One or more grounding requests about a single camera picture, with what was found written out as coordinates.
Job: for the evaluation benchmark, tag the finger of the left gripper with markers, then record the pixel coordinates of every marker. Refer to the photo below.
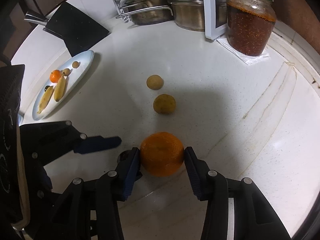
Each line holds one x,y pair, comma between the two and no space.
125,160
97,144

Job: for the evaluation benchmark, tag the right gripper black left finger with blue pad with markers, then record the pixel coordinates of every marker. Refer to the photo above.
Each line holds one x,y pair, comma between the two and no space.
113,187

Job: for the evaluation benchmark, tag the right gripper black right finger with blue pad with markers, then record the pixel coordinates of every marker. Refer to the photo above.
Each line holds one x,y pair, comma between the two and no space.
212,187

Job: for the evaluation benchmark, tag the yellow banana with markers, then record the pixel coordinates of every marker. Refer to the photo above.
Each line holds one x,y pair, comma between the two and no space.
60,89
45,99

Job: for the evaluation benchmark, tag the small brown round fruit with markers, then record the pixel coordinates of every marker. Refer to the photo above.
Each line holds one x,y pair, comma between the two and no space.
164,104

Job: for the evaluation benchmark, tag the small orange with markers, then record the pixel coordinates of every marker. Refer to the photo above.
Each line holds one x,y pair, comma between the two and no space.
55,76

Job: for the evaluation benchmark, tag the small tan fruit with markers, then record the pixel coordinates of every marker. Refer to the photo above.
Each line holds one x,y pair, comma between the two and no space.
75,64

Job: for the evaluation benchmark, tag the small yellow fruit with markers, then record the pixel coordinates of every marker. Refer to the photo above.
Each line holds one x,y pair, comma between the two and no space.
154,82

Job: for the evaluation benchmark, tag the black knife block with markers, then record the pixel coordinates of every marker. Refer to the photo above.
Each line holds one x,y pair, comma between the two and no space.
78,31

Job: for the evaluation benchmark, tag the white folded paper towel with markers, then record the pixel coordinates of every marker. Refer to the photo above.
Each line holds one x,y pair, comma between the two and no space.
248,60

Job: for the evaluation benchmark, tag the steel pot under shelf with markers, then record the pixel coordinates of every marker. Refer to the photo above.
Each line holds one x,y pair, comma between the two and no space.
189,14

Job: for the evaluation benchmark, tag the glass jar green lid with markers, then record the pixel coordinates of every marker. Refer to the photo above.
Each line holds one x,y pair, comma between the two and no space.
250,24

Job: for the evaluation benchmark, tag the steel handled knife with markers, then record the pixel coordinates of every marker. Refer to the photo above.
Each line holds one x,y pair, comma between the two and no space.
36,18

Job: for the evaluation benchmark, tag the steel pan with handle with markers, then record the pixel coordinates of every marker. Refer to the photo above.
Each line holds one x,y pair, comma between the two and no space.
146,12

